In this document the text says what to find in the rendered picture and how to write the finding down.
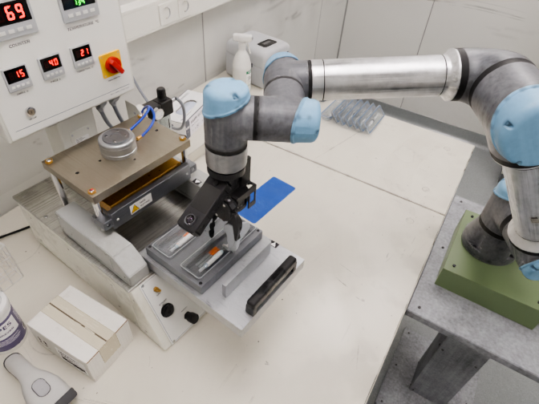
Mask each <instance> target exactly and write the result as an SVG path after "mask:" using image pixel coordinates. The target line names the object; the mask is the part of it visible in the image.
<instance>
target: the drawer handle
mask: <svg viewBox="0 0 539 404"><path fill-rule="evenodd" d="M296 266H297V259H296V257H293V256H291V255H290V256H288V257H287V258H286V259H285V260H284V261H283V262H282V264H281V265H280V266H279V267H278V268H277V269H276V270H275V271H274V272H273V273H272V274H271V275H270V276H269V278H268V279H267V280H266V281H265V282H264V283H263V284H262V285H261V286H260V287H259V288H258V289H257V290H256V292H255V293H254V294H253V295H252V296H251V297H250V298H249V299H248V300H247V303H246V305H245V311H246V312H247V313H248V314H249V315H251V316H252V317H254V315H255V314H256V313H257V307H258V306H259V305H260V304H261V303H262V302H263V301H264V300H265V299H266V298H267V297H268V296H269V295H270V293H271V292H272V291H273V290H274V289H275V288H276V287H277V286H278V284H279V283H280V282H281V281H282V280H283V279H284V278H285V276H286V275H287V274H288V273H289V272H290V271H291V272H294V271H295V269H296Z"/></svg>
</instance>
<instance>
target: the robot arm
mask: <svg viewBox="0 0 539 404"><path fill-rule="evenodd" d="M262 82H263V95H251V94H250V93H249V87H248V86H247V84H246V83H244V82H243V81H241V80H235V79H234V78H219V79H214V80H212V81H210V82H209V83H208V84H206V86H205V88H204V90H203V108H202V115H203V117H204V133H205V162H206V164H207V172H208V174H209V177H208V178H207V179H206V181H205V182H204V183H203V185H202V186H201V188H200V189H199V191H198V192H197V194H196V195H195V196H194V198H193V199H192V201H191V202H190V204H189V205H188V207H187V208H186V209H185V211H184V212H183V214H182V215H181V217H180V219H179V220H178V221H177V223H178V225H179V226H180V227H181V228H182V229H184V230H185V231H186V232H188V233H190V234H192V235H193V236H200V235H201V234H202V232H203V231H204V230H206V232H207V234H208V236H209V237H210V238H212V237H213V236H214V227H215V222H216V221H217V219H218V218H220V219H222V220H223V221H224V222H225V221H228V222H227V223H226V224H225V225H224V230H225V232H226V235H227V242H228V249H229V250H230V251H232V252H233V253H234V252H235V251H236V250H237V249H238V247H239V244H240V240H241V239H242V237H243V236H244V235H245V234H246V233H247V232H248V231H249V227H250V224H249V222H248V221H246V222H242V220H241V217H240V216H239V215H238V212H240V211H241V210H242V209H244V208H245V207H246V206H247V202H248V208H251V207H252V206H253V205H254V204H256V191H257V185H256V184H255V183H254V182H252V181H250V167H251V156H248V155H247V152H248V140H251V141H268V142H283V143H292V144H295V143H313V142H314V141H315V140H316V139H317V138H318V134H319V130H320V124H321V105H320V102H319V100H340V99H383V98H404V97H426V96H440V97H441V98H442V99H443V100H444V101H459V102H462V103H466V104H467V105H469V106H470V107H471V108H472V110H473V111H474V113H475V115H476V117H477V118H478V120H479V121H480V123H481V124H482V126H483V128H484V132H485V134H486V139H487V142H488V149H489V152H490V155H491V157H492V159H493V160H494V161H495V162H496V163H498V164H499V165H501V166H502V168H503V173H504V179H502V180H501V181H500V182H499V184H498V185H497V186H496V187H495V188H494V189H493V193H492V195H491V196H490V198H489V200H488V202H487V204H486V205H485V206H484V209H483V211H482V212H481V214H480V215H479V216H478V217H477V218H476V219H474V220H473V221H471V222H470V223H468V224H467V225H466V227H465V228H464V231H463V232H462V235H461V240H462V243H463V245H464V247H465V248H466V250H467V251H468V252H469V253H470V254H471V255H472V256H473V257H475V258H476V259H477V260H479V261H482V262H484V263H486V264H489V265H496V266H503V265H509V264H511V263H513V262H514V261H515V260H516V262H517V264H518V266H519V270H521V271H522V273H523V275H524V276H525V277H526V278H528V279H530V280H532V281H539V69H538V68H537V67H536V65H535V64H534V63H533V62H532V61H531V60H530V59H528V58H527V57H525V56H524V55H521V54H519V53H517V52H514V51H510V50H503V49H496V48H484V47H462V48H450V49H448V50H447V51H446V52H445V53H444V54H443V55H409V56H389V57H370V58H349V59H311V60H298V58H297V57H296V56H295V55H292V54H291V53H289V52H284V51H283V52H278V53H276V54H274V55H272V56H271V57H270V58H269V59H268V60H267V62H266V64H265V69H264V73H263V76H262ZM250 184H251V185H252V186H251V187H250V188H248V187H247V186H246V185H250ZM253 192H254V194H253V200H252V201H251V202H250V194H251V193H253Z"/></svg>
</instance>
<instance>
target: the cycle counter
mask: <svg viewBox="0 0 539 404"><path fill-rule="evenodd" d="M25 18H27V16H26V11H25V9H24V6H23V4H22V1H21V2H14V3H10V4H6V5H2V6H0V25H2V24H6V23H9V22H15V21H18V20H22V19H25Z"/></svg>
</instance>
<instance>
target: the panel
mask: <svg viewBox="0 0 539 404"><path fill-rule="evenodd" d="M138 287H139V288H140V291H141V292H142V294H143V295H144V298H145V299H146V301H147V303H148V304H149V306H150V308H151V310H152V311H153V313H154V315H155V316H156V319H157V321H158V322H159V323H160V325H161V327H162V329H163V331H164V332H165V334H166V336H167V337H168V339H169V341H170V342H171V344H172V345H173V344H174V343H175V342H176V341H177V340H178V339H179V338H180V337H181V336H182V335H183V334H184V333H185V332H186V331H187V330H188V329H189V328H190V327H191V326H192V325H193V324H192V323H190V322H188V321H187V320H186V319H184V314H185V313H187V312H188V311H189V312H194V313H197V314H198V315H199V318H200V317H201V316H202V315H203V314H204V313H205V312H206V311H205V310H204V309H202V308H201V307H200V306H199V305H197V304H196V303H195V302H193V301H192V300H190V299H189V298H188V297H186V296H185V295H184V294H183V293H181V292H180V291H179V290H178V289H176V288H175V287H173V286H172V285H170V284H169V283H168V282H167V281H166V280H164V279H163V278H162V277H160V276H159V275H157V274H156V273H153V274H152V275H151V276H150V277H149V278H148V279H147V280H145V281H144V282H143V283H141V284H140V285H139V286H138ZM166 305H172V306H173V307H174V312H173V314H172V315H171V316H170V317H166V316H165V315H163V309H164V307H165V306H166Z"/></svg>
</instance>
